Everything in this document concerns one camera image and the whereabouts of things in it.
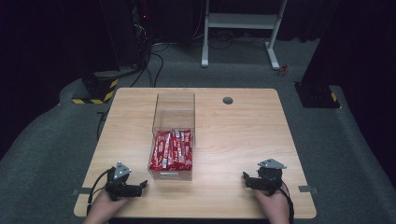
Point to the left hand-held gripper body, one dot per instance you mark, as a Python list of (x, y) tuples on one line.
[(120, 182)]

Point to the pile of red snack packets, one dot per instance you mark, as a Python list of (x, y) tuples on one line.
[(172, 151)]

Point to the small red floor object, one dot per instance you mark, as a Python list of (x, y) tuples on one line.
[(282, 70)]

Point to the white metal stand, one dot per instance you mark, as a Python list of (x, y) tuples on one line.
[(241, 21)]

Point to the black equipment rack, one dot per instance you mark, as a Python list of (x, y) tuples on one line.
[(140, 34)]

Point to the person's right hand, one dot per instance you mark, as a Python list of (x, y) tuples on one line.
[(274, 203)]

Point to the black yellow striped stand base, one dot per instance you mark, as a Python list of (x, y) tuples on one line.
[(96, 88)]

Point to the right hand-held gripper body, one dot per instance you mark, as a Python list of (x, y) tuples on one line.
[(269, 179)]

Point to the person's left hand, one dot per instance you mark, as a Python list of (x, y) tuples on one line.
[(109, 203)]

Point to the clear plastic box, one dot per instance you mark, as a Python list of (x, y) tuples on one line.
[(169, 174), (174, 109)]

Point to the grey tape strip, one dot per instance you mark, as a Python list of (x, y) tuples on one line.
[(81, 191), (308, 188)]

